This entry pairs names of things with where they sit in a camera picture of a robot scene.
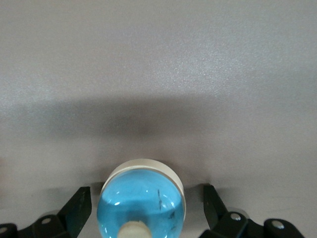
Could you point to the blue dome call bell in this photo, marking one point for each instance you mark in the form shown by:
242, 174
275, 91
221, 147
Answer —
138, 203

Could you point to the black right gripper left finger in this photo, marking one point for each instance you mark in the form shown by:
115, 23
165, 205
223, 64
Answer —
79, 205

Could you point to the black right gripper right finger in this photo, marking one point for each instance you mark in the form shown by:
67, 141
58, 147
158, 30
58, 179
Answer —
214, 205

